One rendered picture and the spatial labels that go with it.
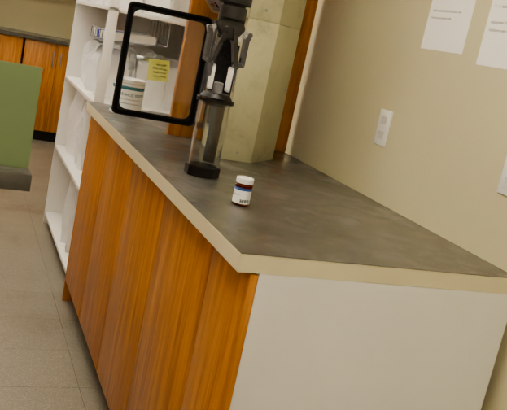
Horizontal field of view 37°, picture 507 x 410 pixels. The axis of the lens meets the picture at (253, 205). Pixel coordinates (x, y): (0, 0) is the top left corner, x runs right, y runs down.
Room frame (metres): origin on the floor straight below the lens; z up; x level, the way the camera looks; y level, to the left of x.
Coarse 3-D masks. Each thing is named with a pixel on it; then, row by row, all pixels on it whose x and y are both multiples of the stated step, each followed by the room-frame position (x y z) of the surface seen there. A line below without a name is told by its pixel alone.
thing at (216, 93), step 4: (216, 84) 2.12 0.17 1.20; (220, 84) 2.12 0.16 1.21; (216, 88) 2.12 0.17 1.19; (220, 88) 2.12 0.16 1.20; (204, 92) 2.11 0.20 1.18; (208, 92) 2.10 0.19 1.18; (212, 92) 2.12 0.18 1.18; (216, 92) 2.12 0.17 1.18; (220, 92) 2.12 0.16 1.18; (204, 96) 2.10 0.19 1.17; (208, 96) 2.09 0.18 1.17; (212, 96) 2.09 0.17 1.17; (216, 96) 2.09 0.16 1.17; (220, 96) 2.09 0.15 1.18; (224, 96) 2.10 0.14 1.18; (228, 96) 2.12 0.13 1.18; (224, 100) 2.10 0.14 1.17; (228, 100) 2.11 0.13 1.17
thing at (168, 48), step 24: (144, 24) 2.70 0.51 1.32; (168, 24) 2.72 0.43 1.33; (192, 24) 2.74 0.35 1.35; (144, 48) 2.70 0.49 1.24; (168, 48) 2.72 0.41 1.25; (192, 48) 2.75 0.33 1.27; (144, 72) 2.70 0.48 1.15; (168, 72) 2.73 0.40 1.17; (192, 72) 2.75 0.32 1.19; (120, 96) 2.69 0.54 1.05; (144, 96) 2.71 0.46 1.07; (168, 96) 2.73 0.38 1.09; (192, 96) 2.76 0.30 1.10
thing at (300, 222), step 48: (144, 144) 2.45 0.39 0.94; (192, 192) 1.87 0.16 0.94; (288, 192) 2.15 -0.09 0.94; (336, 192) 2.32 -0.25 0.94; (240, 240) 1.51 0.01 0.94; (288, 240) 1.59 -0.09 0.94; (336, 240) 1.68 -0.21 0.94; (384, 240) 1.79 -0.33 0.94; (432, 240) 1.91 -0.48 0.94; (480, 288) 1.65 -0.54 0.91
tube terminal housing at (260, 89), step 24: (264, 0) 2.50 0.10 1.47; (288, 0) 2.56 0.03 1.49; (264, 24) 2.51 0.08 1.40; (288, 24) 2.60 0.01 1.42; (240, 48) 2.51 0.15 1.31; (264, 48) 2.52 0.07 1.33; (288, 48) 2.64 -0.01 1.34; (240, 72) 2.49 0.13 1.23; (264, 72) 2.52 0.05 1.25; (288, 72) 2.69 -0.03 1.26; (240, 96) 2.50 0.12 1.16; (264, 96) 2.53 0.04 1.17; (240, 120) 2.50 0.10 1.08; (264, 120) 2.57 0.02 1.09; (240, 144) 2.51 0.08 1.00; (264, 144) 2.62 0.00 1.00
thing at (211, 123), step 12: (204, 108) 2.09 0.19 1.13; (216, 108) 2.09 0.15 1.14; (228, 108) 2.11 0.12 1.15; (204, 120) 2.09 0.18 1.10; (216, 120) 2.09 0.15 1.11; (204, 132) 2.09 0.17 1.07; (216, 132) 2.09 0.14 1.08; (192, 144) 2.11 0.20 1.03; (204, 144) 2.09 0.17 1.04; (216, 144) 2.10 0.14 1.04; (192, 156) 2.10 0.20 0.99; (204, 156) 2.09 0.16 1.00; (216, 156) 2.10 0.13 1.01; (216, 168) 2.12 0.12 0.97
